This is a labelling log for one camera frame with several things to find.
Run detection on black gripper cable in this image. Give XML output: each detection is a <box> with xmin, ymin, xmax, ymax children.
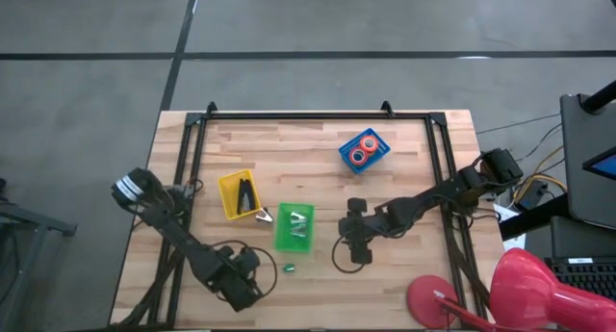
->
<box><xmin>211</xmin><ymin>239</ymin><xmax>280</xmax><ymax>300</ymax></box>
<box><xmin>330</xmin><ymin>233</ymin><xmax>368</xmax><ymax>275</ymax></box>

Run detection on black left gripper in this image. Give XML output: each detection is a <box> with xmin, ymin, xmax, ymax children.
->
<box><xmin>211</xmin><ymin>247</ymin><xmax>265</xmax><ymax>313</ymax></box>

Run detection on black table frame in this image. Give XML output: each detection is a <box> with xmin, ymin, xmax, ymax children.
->
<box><xmin>109</xmin><ymin>100</ymin><xmax>488</xmax><ymax>331</ymax></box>

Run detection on blue plastic basket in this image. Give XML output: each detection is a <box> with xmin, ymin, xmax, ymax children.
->
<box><xmin>337</xmin><ymin>127</ymin><xmax>392</xmax><ymax>175</ymax></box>

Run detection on yellow plastic basket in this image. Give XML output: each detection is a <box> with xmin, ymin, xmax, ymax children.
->
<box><xmin>217</xmin><ymin>168</ymin><xmax>264</xmax><ymax>221</ymax></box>

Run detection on black keyboard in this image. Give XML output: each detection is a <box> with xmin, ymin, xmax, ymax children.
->
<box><xmin>543</xmin><ymin>257</ymin><xmax>616</xmax><ymax>302</ymax></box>

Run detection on green plastic basket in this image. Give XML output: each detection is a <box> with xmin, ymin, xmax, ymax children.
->
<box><xmin>272</xmin><ymin>201</ymin><xmax>316</xmax><ymax>254</ymax></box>

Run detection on grey metal stand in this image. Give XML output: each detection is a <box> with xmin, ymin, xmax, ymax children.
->
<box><xmin>0</xmin><ymin>177</ymin><xmax>79</xmax><ymax>332</ymax></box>

